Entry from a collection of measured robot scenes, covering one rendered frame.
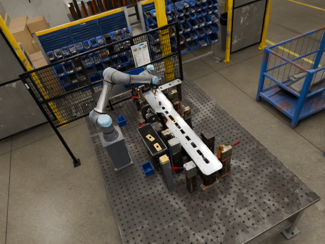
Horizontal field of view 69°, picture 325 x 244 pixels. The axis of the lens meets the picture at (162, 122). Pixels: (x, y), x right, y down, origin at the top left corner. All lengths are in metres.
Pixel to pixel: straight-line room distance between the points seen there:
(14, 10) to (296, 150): 8.01
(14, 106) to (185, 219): 3.21
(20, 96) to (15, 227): 1.89
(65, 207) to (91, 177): 0.49
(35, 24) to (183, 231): 5.66
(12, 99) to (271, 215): 3.77
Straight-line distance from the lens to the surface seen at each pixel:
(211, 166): 2.04
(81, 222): 3.24
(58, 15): 8.76
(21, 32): 6.25
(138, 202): 2.29
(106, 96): 2.22
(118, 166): 2.50
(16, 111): 4.42
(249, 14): 5.28
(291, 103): 4.08
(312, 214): 3.16
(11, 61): 4.01
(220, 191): 2.27
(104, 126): 2.15
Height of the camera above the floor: 2.66
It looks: 43 degrees down
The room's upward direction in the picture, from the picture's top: 11 degrees counter-clockwise
